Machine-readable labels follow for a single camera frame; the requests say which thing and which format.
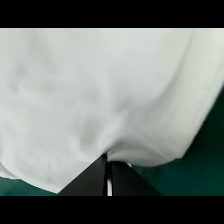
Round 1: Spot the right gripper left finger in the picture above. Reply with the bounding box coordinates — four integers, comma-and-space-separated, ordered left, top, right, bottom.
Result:
57, 153, 108, 197

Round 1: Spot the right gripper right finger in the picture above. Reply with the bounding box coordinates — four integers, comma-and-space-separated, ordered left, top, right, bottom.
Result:
111, 161, 164, 197

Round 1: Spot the white T-shirt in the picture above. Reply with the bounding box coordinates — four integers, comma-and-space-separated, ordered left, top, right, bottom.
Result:
0, 28, 224, 195

